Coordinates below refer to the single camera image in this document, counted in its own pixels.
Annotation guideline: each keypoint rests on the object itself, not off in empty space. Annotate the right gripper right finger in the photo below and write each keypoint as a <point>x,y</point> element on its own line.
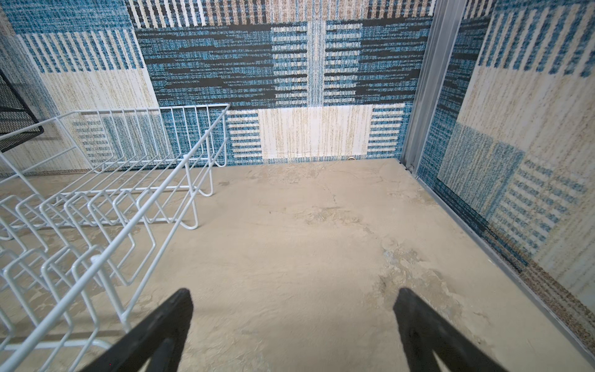
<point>428,338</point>

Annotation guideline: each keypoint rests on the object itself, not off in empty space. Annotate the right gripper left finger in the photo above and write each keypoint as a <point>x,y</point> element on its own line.
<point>155,344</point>

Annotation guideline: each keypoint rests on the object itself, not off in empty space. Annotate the white wire dish rack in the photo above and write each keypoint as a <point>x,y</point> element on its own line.
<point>90,202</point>

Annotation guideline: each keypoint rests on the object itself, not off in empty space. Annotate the black wire shelf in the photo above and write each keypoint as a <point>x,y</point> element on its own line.
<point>18,123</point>

